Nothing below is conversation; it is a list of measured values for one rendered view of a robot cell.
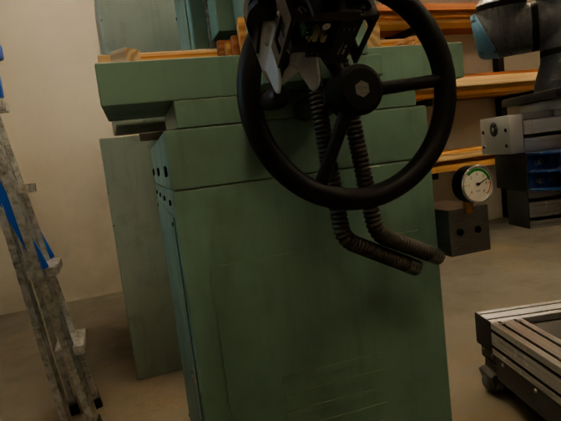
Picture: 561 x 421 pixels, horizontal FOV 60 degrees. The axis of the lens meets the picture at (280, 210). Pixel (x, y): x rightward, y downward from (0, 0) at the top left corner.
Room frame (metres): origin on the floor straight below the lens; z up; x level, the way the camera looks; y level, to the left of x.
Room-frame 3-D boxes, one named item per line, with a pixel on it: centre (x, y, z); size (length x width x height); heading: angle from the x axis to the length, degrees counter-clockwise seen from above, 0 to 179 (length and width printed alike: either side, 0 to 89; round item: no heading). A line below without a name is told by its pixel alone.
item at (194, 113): (0.87, -0.03, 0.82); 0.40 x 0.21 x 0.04; 106
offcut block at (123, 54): (0.81, 0.22, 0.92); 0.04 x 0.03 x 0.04; 59
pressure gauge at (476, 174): (0.80, -0.32, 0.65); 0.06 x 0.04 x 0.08; 106
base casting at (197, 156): (1.05, 0.02, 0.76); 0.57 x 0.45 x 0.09; 16
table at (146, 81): (0.83, -0.04, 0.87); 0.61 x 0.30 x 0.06; 106
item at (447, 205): (0.87, -0.30, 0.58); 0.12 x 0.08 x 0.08; 16
